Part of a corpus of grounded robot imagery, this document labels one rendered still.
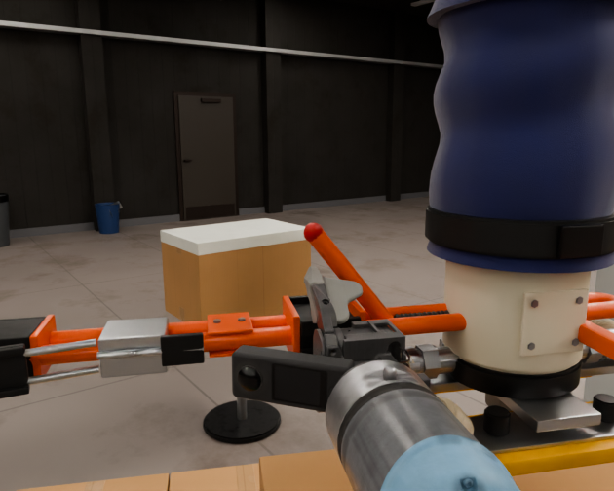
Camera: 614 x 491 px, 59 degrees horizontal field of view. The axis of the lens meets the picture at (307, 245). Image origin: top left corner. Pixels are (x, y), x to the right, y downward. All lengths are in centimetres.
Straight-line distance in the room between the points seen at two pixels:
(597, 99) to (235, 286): 199
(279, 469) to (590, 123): 66
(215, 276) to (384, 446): 205
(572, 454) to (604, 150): 32
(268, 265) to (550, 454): 198
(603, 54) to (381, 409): 42
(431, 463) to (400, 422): 5
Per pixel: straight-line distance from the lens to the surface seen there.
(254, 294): 251
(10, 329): 66
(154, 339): 61
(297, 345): 62
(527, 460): 66
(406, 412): 39
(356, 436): 40
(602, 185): 65
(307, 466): 94
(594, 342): 68
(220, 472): 166
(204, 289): 237
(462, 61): 65
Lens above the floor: 147
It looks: 12 degrees down
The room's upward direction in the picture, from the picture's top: straight up
